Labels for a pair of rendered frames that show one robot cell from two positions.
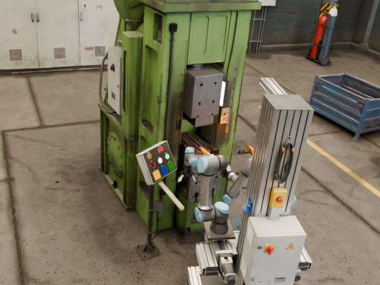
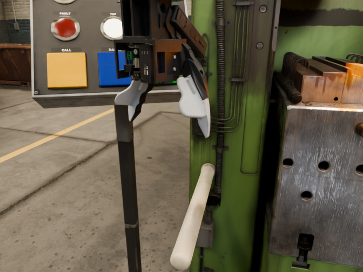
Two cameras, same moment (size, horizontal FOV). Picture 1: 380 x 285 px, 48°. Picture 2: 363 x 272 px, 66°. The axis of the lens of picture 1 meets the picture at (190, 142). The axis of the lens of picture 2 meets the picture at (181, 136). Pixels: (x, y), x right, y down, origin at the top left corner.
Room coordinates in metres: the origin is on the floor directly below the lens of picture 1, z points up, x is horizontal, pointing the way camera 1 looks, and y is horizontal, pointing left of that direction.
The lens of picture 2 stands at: (2.89, -0.32, 1.08)
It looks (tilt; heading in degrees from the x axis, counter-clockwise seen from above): 20 degrees down; 45
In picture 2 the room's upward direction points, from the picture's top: straight up
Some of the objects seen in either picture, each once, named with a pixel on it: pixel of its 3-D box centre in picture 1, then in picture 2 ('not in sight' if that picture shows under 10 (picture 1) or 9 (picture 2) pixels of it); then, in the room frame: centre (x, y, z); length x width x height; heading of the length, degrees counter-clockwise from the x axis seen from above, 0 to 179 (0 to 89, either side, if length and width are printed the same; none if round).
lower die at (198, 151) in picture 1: (190, 145); (324, 74); (3.84, -0.01, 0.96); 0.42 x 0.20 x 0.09; 32
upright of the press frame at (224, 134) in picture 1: (215, 116); not in sight; (4.17, -0.25, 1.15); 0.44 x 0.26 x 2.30; 32
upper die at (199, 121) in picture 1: (193, 112); not in sight; (3.84, -0.01, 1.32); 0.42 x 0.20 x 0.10; 32
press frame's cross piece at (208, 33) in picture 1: (196, 31); not in sight; (3.99, 0.04, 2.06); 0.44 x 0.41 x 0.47; 32
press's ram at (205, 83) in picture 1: (199, 87); not in sight; (3.86, -0.04, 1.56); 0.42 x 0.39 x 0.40; 32
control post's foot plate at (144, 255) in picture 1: (148, 247); not in sight; (3.30, 0.32, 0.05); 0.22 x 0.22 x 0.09; 32
